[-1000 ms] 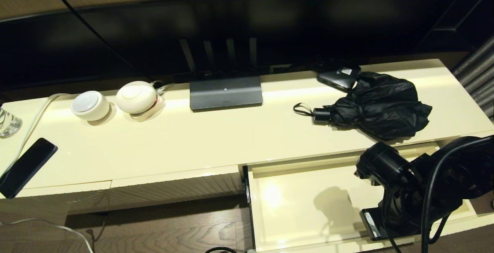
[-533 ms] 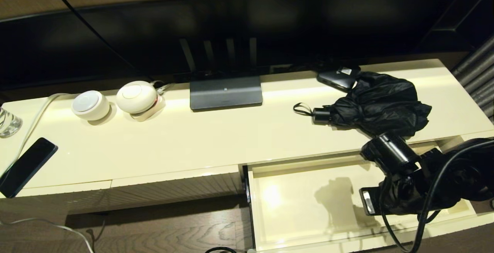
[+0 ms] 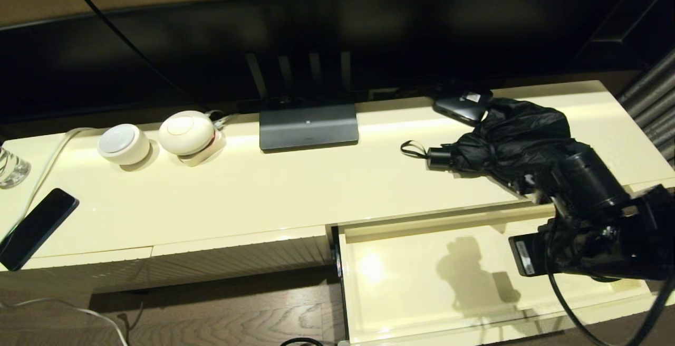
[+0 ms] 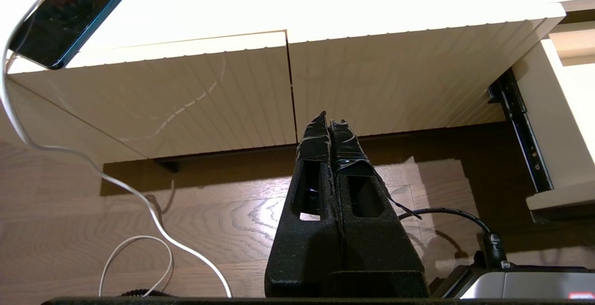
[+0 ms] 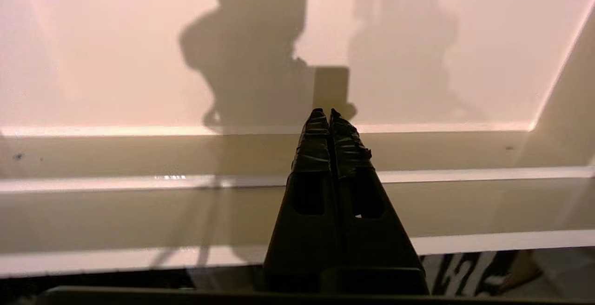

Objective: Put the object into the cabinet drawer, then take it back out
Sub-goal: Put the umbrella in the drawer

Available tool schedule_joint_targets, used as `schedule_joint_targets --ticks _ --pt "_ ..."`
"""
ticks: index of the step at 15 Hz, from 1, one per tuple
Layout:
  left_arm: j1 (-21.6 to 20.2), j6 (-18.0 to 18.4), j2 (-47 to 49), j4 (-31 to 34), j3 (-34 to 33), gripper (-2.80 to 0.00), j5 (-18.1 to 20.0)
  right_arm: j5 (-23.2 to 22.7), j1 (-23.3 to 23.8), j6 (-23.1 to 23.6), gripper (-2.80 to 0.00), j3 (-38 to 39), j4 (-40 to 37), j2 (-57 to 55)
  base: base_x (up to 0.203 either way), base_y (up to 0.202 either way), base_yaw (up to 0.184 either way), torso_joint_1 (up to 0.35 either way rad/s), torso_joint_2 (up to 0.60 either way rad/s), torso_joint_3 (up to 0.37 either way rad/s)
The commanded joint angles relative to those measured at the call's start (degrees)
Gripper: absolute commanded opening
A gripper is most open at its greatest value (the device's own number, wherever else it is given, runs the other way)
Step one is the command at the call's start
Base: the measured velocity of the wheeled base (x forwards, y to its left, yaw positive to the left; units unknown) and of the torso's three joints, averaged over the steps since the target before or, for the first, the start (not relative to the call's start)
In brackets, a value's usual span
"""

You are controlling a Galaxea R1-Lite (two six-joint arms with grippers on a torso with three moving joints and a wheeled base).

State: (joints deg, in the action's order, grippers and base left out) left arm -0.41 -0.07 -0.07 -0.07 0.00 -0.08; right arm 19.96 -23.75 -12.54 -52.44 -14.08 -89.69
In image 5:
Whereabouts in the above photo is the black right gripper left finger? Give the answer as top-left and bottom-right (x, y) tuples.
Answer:
(263, 108), (344, 294)

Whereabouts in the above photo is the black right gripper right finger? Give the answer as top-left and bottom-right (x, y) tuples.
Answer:
(325, 108), (430, 295)

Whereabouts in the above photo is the cream drawer with dark handle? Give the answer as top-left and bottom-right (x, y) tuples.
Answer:
(0, 0), (595, 278)

